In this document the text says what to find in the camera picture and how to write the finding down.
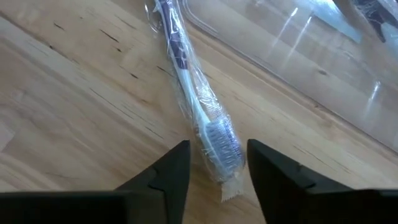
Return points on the clear plastic bin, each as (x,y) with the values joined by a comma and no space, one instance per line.
(311,62)

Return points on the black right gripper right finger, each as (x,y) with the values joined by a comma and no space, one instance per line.
(286,193)

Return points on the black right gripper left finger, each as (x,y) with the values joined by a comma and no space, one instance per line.
(161,199)

